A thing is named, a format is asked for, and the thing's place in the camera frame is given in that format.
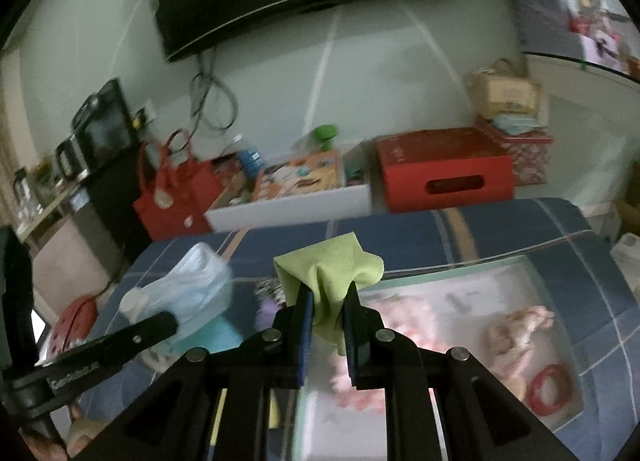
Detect red rounded plastic object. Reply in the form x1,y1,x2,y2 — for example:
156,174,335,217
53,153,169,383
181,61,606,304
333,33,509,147
50,295,99,353

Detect grey hanging cables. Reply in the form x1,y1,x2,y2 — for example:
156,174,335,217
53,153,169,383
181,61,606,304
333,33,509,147
190,53,238,132

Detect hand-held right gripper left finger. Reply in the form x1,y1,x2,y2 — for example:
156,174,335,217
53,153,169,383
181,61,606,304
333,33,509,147
75,286,316,461

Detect red tote bag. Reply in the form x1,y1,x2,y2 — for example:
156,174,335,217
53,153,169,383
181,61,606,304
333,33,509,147
132,130,226,242

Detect green cloth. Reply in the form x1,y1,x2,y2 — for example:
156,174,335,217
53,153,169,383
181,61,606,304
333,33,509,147
273,232,385,357

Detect black cabinet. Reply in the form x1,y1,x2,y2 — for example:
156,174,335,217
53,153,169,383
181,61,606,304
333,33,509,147
75,146,153,262

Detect black microwave oven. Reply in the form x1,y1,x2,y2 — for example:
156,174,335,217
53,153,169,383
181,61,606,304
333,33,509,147
70,78,141,172

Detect light blue face mask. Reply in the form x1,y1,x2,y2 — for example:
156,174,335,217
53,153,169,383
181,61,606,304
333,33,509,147
120,242,233,337

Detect white plastic bag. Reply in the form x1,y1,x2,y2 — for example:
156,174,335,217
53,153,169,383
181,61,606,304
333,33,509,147
611,233,640,292

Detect red patterned box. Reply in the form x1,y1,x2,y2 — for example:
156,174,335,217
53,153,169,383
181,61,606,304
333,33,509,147
475,116,556,186

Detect teal plastic box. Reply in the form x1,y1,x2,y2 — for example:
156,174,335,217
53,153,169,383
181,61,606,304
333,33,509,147
190,316,246,349

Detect cardboard carton with handle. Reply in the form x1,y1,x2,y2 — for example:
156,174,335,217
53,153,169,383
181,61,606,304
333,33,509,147
467,58,542,119

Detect red cardboard box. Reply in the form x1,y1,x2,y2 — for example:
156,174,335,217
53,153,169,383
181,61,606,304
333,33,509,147
375,127,516,214

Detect grey cabinet with stickers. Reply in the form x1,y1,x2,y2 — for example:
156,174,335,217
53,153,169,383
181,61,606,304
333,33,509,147
505,0,640,86

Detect colourful printed box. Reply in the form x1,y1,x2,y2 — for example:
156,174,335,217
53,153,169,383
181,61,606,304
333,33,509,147
252,151,346,202

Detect white open box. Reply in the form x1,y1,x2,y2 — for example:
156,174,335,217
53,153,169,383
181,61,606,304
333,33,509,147
204,151,373,233

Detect black white patterned cloth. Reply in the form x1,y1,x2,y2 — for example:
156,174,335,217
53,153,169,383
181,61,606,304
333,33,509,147
254,275,288,314

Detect light blue packet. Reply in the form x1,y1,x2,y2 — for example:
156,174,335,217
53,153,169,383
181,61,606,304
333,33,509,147
492,113,541,135

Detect pale pink cloth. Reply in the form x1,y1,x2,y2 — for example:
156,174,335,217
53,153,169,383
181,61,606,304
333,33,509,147
482,305,556,402

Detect blue plaid blanket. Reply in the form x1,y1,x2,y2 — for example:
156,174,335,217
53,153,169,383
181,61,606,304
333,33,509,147
65,197,640,461

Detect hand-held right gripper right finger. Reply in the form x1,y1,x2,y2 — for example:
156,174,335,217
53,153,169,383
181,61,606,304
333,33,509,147
342,281,571,461

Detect blue label water bottle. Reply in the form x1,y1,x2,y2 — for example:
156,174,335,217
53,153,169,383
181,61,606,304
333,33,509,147
232,133,266,182

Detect green plastic toy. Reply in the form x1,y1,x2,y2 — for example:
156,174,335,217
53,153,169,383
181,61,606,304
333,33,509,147
312,125,340,152

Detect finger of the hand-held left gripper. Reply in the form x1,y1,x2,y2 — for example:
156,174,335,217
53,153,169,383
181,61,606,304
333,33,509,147
36,312,180,367

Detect clear storage bin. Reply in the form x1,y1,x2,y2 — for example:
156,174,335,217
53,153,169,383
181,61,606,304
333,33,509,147
292,261,588,461

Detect red ring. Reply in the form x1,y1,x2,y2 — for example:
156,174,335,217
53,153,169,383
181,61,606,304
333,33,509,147
530,363,576,414

